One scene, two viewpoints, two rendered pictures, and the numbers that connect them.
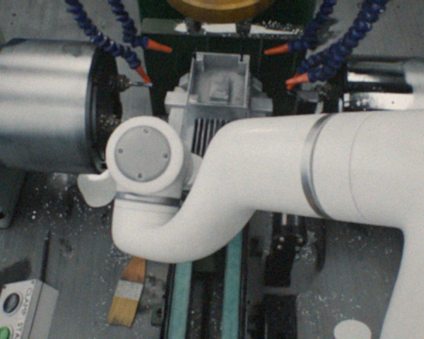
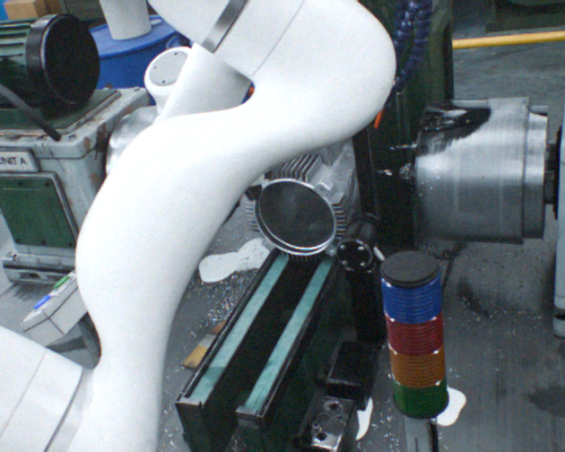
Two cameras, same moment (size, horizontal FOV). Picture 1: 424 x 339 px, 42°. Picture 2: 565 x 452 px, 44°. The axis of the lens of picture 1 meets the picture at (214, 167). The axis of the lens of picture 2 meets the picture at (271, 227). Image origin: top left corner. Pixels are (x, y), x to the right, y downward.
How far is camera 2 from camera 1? 0.65 m
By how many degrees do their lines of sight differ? 30
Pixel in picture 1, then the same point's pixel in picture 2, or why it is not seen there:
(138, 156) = (166, 69)
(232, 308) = (293, 329)
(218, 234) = (204, 106)
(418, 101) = (494, 119)
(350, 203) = not seen: outside the picture
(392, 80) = (471, 106)
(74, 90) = not seen: hidden behind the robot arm
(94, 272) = (186, 328)
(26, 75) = (150, 120)
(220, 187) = (198, 50)
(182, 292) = (249, 315)
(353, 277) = (460, 351)
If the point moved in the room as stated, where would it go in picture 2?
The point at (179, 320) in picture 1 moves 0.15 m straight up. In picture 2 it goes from (238, 334) to (219, 259)
